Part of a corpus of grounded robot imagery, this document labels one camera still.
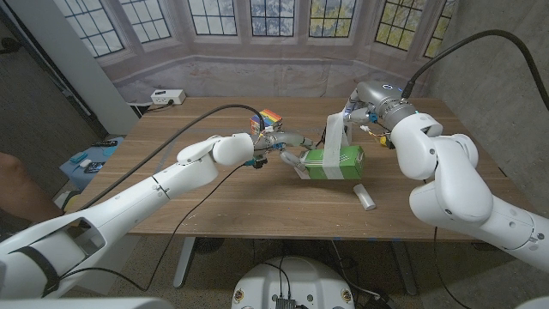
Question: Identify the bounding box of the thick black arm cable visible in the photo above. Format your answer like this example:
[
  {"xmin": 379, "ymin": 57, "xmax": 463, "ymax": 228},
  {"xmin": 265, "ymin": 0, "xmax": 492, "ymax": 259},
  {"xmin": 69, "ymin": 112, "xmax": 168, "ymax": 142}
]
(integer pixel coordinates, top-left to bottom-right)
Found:
[
  {"xmin": 401, "ymin": 28, "xmax": 549, "ymax": 112},
  {"xmin": 72, "ymin": 103, "xmax": 267, "ymax": 214}
]

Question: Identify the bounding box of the white robot shoulder cover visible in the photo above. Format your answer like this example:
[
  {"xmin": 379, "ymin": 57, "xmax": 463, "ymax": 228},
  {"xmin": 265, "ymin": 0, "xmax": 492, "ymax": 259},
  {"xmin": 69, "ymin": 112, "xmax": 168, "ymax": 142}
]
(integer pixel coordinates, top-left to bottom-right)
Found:
[{"xmin": 0, "ymin": 297, "xmax": 172, "ymax": 309}]

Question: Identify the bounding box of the grey table leg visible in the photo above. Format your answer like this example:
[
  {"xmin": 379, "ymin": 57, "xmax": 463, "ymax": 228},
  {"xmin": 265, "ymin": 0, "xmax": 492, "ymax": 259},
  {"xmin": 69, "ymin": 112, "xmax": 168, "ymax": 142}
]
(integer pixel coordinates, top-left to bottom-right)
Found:
[
  {"xmin": 172, "ymin": 236, "xmax": 197, "ymax": 289},
  {"xmin": 392, "ymin": 240, "xmax": 419, "ymax": 297}
]

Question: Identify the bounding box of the dark round floor object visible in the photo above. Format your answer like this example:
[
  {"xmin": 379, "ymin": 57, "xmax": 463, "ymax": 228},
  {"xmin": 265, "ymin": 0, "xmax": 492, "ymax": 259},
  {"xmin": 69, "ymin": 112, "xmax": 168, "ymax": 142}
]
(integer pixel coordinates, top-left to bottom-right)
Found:
[{"xmin": 195, "ymin": 237, "xmax": 226, "ymax": 255}]

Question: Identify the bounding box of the black floor power box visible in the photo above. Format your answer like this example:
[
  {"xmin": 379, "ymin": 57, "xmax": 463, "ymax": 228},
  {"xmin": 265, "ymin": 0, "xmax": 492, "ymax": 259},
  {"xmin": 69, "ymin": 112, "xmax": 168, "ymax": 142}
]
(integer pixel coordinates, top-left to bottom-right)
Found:
[{"xmin": 364, "ymin": 294, "xmax": 402, "ymax": 309}]

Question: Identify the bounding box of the rainbow cube toy box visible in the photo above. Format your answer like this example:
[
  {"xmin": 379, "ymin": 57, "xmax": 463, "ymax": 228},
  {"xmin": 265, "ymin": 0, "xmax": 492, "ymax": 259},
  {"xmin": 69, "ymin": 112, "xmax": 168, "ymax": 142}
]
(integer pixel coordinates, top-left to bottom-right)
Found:
[{"xmin": 250, "ymin": 108, "xmax": 284, "ymax": 135}]

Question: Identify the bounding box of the printed window backdrop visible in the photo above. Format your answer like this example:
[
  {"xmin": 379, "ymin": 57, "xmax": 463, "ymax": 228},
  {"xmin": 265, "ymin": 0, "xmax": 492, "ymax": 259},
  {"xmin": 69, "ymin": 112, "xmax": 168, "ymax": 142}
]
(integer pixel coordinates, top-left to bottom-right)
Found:
[{"xmin": 51, "ymin": 0, "xmax": 460, "ymax": 104}]

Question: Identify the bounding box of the white cylinder roll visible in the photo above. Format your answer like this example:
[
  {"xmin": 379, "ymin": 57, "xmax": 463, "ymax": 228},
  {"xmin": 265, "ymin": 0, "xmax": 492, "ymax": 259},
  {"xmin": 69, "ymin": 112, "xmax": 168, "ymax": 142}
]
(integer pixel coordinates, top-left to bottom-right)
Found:
[{"xmin": 353, "ymin": 183, "xmax": 377, "ymax": 212}]

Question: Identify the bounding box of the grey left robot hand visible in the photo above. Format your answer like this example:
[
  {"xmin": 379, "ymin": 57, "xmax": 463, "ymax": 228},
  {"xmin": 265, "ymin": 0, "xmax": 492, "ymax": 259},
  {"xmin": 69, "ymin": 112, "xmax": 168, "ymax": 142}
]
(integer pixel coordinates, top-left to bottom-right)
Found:
[{"xmin": 251, "ymin": 130, "xmax": 317, "ymax": 173}]

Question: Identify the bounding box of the white power strip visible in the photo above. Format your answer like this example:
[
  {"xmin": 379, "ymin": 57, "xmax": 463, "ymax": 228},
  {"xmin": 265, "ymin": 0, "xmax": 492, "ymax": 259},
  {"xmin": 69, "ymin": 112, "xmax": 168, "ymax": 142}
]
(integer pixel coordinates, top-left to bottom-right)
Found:
[{"xmin": 149, "ymin": 88, "xmax": 187, "ymax": 106}]

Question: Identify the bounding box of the person bare leg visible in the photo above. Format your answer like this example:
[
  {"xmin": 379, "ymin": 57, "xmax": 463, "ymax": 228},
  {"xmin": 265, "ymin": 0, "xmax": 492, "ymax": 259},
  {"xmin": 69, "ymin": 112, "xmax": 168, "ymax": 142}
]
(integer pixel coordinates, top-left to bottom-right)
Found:
[{"xmin": 0, "ymin": 150, "xmax": 65, "ymax": 224}]

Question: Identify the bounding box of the blue stool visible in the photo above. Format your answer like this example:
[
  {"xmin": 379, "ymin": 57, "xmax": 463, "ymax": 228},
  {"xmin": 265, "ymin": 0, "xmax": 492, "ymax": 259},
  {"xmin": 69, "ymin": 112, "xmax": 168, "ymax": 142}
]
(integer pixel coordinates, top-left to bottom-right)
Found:
[{"xmin": 58, "ymin": 136, "xmax": 125, "ymax": 191}]

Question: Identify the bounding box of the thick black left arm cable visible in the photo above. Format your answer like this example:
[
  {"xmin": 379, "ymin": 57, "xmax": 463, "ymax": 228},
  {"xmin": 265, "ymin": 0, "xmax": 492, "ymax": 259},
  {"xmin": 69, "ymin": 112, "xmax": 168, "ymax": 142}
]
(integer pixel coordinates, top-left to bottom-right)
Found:
[{"xmin": 72, "ymin": 103, "xmax": 267, "ymax": 214}]

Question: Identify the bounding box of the white gauze bandage strip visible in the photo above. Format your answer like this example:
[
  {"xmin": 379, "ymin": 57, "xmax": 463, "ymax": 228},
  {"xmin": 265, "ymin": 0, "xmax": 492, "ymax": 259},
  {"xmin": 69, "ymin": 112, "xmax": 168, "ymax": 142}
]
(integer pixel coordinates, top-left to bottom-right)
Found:
[{"xmin": 321, "ymin": 110, "xmax": 353, "ymax": 180}]

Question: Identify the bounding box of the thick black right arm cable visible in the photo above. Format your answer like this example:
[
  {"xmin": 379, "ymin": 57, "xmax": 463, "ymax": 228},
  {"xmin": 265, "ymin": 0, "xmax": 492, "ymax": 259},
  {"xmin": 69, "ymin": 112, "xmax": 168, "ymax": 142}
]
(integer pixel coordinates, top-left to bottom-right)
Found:
[{"xmin": 401, "ymin": 28, "xmax": 549, "ymax": 112}]

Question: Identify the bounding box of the yellow black object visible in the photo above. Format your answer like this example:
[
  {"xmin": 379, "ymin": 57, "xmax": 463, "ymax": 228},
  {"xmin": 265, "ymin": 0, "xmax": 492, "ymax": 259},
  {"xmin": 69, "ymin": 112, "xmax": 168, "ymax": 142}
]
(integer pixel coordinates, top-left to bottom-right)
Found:
[{"xmin": 62, "ymin": 191, "xmax": 81, "ymax": 212}]

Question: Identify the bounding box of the white robot torso base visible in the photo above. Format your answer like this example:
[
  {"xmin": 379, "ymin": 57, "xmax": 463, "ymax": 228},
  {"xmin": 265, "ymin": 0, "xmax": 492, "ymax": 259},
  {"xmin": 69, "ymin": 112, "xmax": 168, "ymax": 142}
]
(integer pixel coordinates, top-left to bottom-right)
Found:
[{"xmin": 231, "ymin": 256, "xmax": 356, "ymax": 309}]

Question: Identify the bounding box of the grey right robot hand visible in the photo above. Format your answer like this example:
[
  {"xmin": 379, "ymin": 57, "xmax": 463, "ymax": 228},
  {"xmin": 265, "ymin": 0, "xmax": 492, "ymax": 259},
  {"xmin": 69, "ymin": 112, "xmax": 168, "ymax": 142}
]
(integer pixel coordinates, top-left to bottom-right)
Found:
[{"xmin": 342, "ymin": 80, "xmax": 419, "ymax": 132}]

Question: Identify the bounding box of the green white carton box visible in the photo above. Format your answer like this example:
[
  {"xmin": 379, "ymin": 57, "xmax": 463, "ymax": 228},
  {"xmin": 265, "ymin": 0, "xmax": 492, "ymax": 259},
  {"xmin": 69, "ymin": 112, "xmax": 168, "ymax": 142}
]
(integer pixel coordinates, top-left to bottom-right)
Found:
[{"xmin": 299, "ymin": 145, "xmax": 365, "ymax": 181}]

